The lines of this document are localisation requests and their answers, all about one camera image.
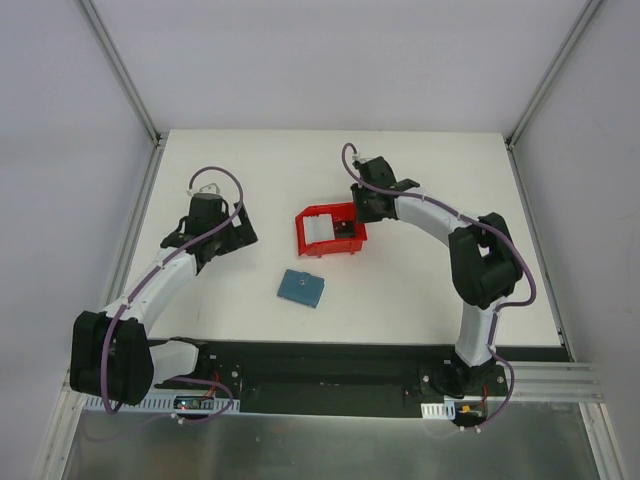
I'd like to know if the blue leather card holder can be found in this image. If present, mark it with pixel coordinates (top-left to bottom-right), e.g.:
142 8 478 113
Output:
277 269 325 308

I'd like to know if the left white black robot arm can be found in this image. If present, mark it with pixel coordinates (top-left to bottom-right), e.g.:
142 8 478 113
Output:
69 193 258 406

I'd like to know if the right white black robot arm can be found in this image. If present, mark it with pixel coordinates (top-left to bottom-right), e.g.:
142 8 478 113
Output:
351 156 523 395

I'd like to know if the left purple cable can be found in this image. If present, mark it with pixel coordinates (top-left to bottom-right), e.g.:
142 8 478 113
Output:
99 166 245 416

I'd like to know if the purple cable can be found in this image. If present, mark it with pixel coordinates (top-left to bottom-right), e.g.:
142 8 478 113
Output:
341 142 539 441
99 166 245 416

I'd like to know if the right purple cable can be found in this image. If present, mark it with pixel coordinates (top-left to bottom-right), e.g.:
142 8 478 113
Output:
341 142 539 441

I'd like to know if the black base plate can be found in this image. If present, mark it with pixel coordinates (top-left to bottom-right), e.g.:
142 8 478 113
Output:
153 339 510 416

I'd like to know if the left white cable duct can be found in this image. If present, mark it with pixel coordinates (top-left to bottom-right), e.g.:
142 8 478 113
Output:
85 391 242 415

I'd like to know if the white cable duct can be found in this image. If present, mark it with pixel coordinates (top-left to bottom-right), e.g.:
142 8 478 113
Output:
85 391 242 415
420 400 456 421

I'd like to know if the left aluminium frame post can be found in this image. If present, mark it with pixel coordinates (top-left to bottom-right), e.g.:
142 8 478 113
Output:
75 0 163 146

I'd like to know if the aluminium frame post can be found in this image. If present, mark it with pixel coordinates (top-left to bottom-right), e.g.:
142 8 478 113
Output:
75 0 163 146
504 0 607 151

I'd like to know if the right white cable duct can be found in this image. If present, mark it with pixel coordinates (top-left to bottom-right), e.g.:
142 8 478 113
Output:
420 400 456 421

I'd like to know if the right aluminium frame post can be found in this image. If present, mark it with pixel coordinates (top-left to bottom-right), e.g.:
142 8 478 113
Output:
504 0 607 151

